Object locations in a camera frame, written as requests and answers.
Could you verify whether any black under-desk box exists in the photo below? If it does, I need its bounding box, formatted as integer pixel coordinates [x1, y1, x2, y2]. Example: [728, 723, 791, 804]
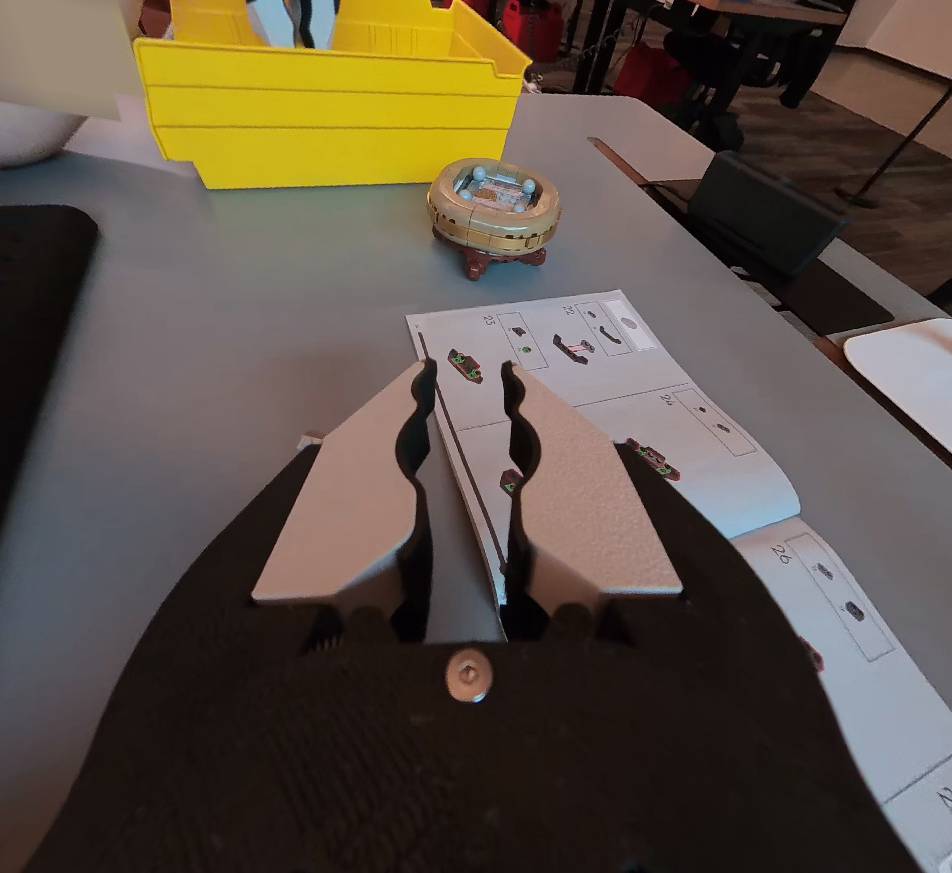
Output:
[688, 152, 850, 279]

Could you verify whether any instruction booklet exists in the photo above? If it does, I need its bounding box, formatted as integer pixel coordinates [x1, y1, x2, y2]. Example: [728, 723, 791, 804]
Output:
[405, 289, 952, 873]

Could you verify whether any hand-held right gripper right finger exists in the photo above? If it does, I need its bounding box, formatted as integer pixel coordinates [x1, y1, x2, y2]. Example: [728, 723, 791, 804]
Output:
[500, 360, 684, 641]

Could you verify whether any tan brick model pot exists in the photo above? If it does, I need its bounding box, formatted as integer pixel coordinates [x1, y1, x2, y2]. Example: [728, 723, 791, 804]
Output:
[426, 158, 561, 283]

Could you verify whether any grey desk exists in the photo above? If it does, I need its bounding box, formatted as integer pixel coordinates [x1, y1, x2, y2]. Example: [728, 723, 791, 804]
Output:
[0, 94, 952, 873]

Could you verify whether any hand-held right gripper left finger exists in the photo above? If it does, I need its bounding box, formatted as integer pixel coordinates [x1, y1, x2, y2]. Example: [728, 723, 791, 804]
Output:
[251, 358, 438, 643]

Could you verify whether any black floor stand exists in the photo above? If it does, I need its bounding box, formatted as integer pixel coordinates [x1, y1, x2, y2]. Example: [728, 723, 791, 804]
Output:
[834, 81, 952, 211]

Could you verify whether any yellow plastic bin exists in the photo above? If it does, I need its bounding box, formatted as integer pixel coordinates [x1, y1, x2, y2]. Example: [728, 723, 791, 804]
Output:
[134, 0, 533, 190]

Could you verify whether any instruction sheet on white stand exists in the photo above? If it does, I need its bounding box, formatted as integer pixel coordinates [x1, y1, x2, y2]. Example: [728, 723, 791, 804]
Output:
[844, 319, 952, 454]

